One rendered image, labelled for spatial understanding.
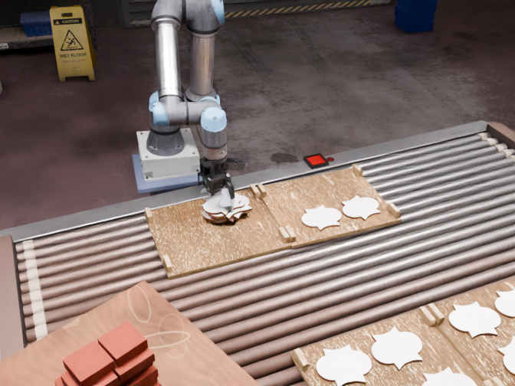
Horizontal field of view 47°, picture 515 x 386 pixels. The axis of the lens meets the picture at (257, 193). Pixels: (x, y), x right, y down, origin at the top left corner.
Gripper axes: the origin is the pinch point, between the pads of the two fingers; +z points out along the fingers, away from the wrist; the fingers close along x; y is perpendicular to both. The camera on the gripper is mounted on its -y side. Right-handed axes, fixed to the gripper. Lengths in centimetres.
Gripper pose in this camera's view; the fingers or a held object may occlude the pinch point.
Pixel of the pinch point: (222, 202)
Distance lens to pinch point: 200.7
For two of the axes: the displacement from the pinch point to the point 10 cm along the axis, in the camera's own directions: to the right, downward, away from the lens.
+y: -7.4, 3.9, -5.5
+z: 0.0, 8.1, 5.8
